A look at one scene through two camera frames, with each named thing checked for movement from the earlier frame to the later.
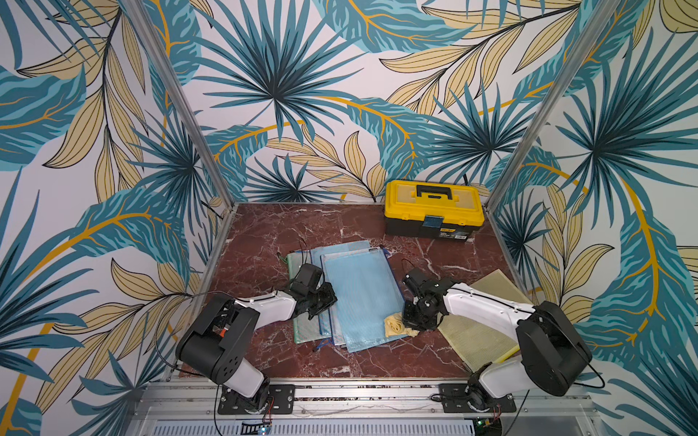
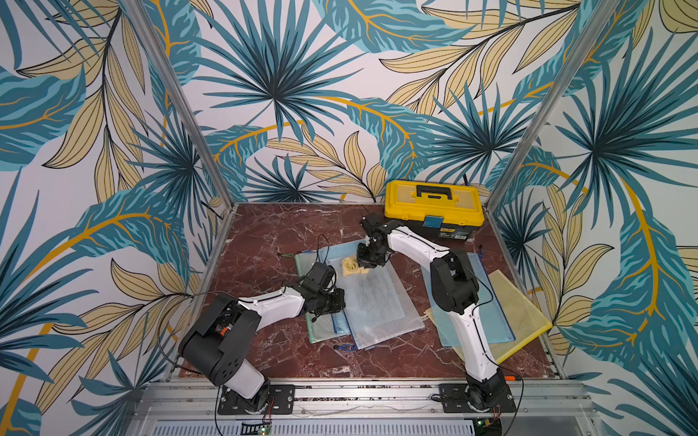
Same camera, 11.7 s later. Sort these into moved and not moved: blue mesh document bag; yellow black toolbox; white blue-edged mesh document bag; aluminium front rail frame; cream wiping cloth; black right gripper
Moved: black right gripper; blue mesh document bag; cream wiping cloth; white blue-edged mesh document bag
Not moved: aluminium front rail frame; yellow black toolbox
